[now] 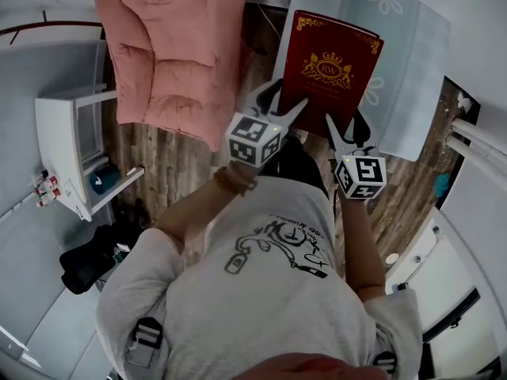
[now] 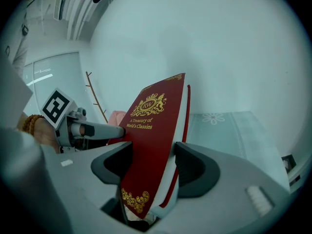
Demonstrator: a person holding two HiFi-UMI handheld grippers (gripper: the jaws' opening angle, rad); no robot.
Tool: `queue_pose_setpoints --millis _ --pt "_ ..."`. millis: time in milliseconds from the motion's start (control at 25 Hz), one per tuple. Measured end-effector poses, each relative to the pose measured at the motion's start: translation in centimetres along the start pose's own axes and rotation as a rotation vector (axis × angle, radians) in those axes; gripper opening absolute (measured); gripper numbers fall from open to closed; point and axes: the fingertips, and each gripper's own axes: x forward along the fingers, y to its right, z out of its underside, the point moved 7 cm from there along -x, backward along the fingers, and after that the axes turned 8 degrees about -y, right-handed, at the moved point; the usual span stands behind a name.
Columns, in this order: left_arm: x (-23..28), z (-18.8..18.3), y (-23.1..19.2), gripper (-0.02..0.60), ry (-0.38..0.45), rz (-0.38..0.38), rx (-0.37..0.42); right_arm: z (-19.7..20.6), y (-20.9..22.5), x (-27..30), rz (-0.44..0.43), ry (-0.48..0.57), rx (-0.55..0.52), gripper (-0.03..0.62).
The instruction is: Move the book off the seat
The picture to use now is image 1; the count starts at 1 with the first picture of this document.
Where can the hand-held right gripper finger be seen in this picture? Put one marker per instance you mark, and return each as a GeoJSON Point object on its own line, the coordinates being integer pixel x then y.
{"type": "Point", "coordinates": [366, 131]}
{"type": "Point", "coordinates": [338, 143]}

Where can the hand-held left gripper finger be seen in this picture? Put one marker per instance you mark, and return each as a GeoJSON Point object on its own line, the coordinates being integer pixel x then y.
{"type": "Point", "coordinates": [265, 99]}
{"type": "Point", "coordinates": [291, 113]}

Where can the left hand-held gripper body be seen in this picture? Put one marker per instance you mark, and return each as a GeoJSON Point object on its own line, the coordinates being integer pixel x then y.
{"type": "Point", "coordinates": [249, 141]}

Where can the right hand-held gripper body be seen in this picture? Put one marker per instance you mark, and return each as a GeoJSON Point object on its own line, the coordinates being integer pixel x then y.
{"type": "Point", "coordinates": [362, 174]}

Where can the red book with gold crest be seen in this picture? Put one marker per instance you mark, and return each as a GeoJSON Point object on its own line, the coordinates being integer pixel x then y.
{"type": "Point", "coordinates": [313, 42]}

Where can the pink cushioned armchair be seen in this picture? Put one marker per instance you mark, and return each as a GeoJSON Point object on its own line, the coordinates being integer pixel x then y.
{"type": "Point", "coordinates": [178, 73]}

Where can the person's left forearm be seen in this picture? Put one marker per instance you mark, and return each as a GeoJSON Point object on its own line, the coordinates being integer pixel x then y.
{"type": "Point", "coordinates": [190, 216]}

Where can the person's right forearm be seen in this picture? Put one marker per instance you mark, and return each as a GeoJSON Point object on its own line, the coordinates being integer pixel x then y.
{"type": "Point", "coordinates": [360, 251]}

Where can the light blue covered table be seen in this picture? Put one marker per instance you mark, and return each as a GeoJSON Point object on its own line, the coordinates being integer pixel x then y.
{"type": "Point", "coordinates": [416, 54]}

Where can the white shoe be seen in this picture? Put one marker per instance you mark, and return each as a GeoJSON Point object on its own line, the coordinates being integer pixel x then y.
{"type": "Point", "coordinates": [300, 136]}

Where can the black trousers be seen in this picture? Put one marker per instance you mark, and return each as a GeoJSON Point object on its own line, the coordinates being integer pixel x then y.
{"type": "Point", "coordinates": [297, 164]}

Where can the small teal object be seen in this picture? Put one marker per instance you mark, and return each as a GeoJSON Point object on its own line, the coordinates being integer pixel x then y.
{"type": "Point", "coordinates": [442, 184]}

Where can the small white round disc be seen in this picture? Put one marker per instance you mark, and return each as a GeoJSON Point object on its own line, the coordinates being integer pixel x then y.
{"type": "Point", "coordinates": [392, 259]}

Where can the crumpled white paper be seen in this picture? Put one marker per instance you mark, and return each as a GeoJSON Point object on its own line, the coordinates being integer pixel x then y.
{"type": "Point", "coordinates": [464, 102]}

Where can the white pipe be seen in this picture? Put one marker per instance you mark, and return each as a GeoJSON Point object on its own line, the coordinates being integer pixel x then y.
{"type": "Point", "coordinates": [471, 150]}
{"type": "Point", "coordinates": [479, 133]}

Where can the teal bin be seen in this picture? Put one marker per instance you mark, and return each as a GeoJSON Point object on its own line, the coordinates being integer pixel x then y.
{"type": "Point", "coordinates": [104, 178]}

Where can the white printed t-shirt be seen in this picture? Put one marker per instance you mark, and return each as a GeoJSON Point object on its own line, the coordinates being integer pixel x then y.
{"type": "Point", "coordinates": [257, 311]}

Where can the white side table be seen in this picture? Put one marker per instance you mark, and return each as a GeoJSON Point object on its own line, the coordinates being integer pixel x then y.
{"type": "Point", "coordinates": [55, 133]}

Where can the red-capped clear bottle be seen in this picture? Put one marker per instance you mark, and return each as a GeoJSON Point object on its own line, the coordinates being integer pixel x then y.
{"type": "Point", "coordinates": [53, 192]}
{"type": "Point", "coordinates": [50, 180]}

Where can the black bag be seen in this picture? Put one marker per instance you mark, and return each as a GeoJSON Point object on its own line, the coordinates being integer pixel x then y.
{"type": "Point", "coordinates": [87, 263]}

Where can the small brown bottle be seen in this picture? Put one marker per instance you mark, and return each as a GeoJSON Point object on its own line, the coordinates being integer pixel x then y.
{"type": "Point", "coordinates": [44, 173]}

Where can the small red-capped bottle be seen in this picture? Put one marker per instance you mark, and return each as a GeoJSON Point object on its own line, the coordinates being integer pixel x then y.
{"type": "Point", "coordinates": [41, 203]}

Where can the dark red coat rack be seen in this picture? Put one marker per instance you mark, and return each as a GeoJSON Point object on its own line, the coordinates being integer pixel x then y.
{"type": "Point", "coordinates": [51, 24]}

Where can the white cabinet with black frame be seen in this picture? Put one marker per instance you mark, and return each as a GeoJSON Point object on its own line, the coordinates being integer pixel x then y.
{"type": "Point", "coordinates": [443, 271]}

